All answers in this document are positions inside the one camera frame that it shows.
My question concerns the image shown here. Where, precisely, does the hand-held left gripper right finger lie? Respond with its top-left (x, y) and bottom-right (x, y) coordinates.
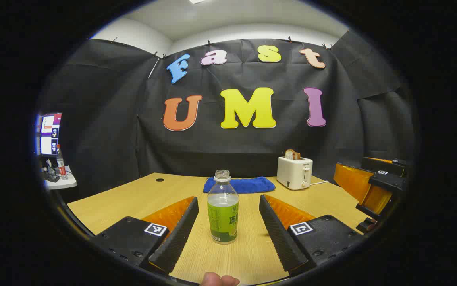
top-left (259, 194), bottom-right (366, 274)

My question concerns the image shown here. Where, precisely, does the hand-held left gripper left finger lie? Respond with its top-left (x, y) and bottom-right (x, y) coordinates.
top-left (91, 195), bottom-right (199, 276)

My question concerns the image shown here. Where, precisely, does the green label water bottle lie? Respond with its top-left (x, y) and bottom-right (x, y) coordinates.
top-left (207, 170), bottom-right (239, 245)

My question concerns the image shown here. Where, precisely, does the red label plastic bottle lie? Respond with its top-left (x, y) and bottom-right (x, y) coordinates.
top-left (56, 144), bottom-right (69, 180)

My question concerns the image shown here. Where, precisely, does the blue towel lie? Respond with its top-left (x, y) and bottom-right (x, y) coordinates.
top-left (203, 176), bottom-right (276, 194)

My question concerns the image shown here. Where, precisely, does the white toaster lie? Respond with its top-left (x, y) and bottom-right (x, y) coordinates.
top-left (276, 156), bottom-right (313, 190)

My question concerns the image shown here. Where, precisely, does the small white side table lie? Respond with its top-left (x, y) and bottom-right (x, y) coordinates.
top-left (44, 167), bottom-right (78, 190)

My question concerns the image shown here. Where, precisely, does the computer monitor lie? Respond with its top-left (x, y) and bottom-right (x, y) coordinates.
top-left (36, 112), bottom-right (63, 157)

